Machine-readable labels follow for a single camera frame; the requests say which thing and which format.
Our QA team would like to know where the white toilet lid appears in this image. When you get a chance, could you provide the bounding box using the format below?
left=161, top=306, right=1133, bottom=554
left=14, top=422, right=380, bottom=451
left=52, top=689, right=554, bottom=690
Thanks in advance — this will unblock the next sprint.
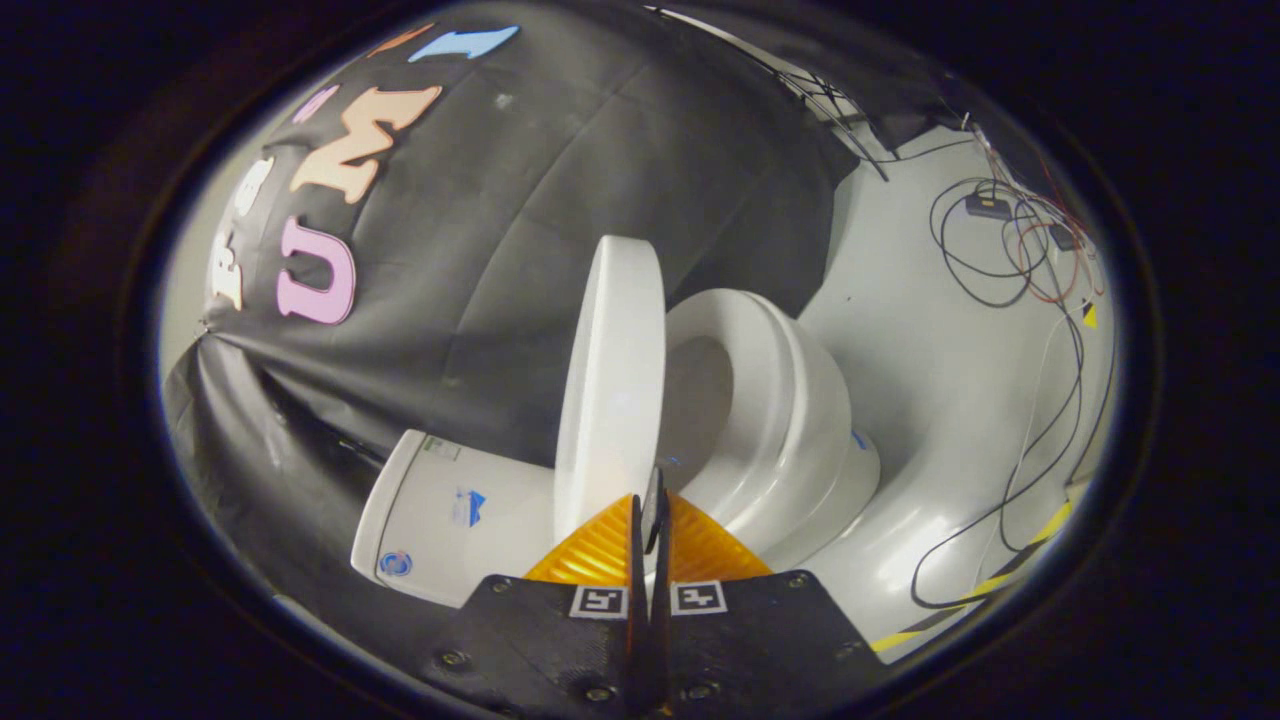
left=553, top=235, right=668, bottom=546

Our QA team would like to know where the black round lid pull tab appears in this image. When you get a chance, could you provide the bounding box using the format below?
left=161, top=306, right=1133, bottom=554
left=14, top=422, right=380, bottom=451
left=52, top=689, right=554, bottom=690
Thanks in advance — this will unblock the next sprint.
left=642, top=467, right=669, bottom=557

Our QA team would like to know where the white toilet seat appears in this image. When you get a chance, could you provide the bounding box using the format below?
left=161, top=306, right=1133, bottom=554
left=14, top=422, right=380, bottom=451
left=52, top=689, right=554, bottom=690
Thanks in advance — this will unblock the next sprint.
left=660, top=288, right=853, bottom=553

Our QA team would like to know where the white toilet tank cover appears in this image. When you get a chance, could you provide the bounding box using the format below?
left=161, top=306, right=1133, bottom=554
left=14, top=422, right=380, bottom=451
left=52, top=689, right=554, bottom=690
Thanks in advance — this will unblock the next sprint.
left=350, top=430, right=433, bottom=603

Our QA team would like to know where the long black floor cable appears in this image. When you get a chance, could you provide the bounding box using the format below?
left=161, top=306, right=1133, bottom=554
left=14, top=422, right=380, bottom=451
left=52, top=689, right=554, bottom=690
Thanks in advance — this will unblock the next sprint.
left=908, top=300, right=1118, bottom=612

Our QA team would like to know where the white ceramic toilet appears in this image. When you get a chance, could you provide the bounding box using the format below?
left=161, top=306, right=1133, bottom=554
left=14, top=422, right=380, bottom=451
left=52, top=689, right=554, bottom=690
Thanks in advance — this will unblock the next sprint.
left=350, top=288, right=966, bottom=651

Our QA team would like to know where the red cable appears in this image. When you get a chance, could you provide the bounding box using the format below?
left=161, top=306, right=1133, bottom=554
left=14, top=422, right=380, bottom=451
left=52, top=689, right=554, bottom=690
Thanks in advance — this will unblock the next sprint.
left=972, top=128, right=1107, bottom=305

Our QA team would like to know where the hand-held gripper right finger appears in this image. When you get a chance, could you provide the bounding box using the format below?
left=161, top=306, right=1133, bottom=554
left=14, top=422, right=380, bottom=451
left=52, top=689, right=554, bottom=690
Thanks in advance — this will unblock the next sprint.
left=648, top=493, right=891, bottom=720

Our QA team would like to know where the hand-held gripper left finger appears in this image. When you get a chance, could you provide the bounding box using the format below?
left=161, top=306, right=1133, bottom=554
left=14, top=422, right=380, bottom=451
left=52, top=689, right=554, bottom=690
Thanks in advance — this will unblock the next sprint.
left=420, top=493, right=649, bottom=720

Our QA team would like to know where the yellow black floor tape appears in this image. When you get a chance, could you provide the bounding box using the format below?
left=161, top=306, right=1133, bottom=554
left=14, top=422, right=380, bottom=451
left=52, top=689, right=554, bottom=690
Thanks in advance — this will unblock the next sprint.
left=868, top=498, right=1077, bottom=657

